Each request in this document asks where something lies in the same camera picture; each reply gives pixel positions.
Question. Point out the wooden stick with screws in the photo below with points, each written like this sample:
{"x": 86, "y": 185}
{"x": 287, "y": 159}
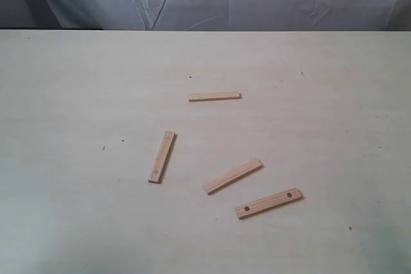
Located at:
{"x": 162, "y": 157}

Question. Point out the wooden stick with holes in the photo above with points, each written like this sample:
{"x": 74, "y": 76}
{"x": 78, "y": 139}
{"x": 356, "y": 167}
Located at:
{"x": 268, "y": 203}

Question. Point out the plain wooden stick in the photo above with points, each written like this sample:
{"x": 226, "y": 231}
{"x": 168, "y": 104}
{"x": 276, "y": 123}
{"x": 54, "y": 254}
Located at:
{"x": 232, "y": 176}

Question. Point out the horizontal wooden stick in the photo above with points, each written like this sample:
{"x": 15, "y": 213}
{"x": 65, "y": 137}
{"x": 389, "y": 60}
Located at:
{"x": 214, "y": 96}

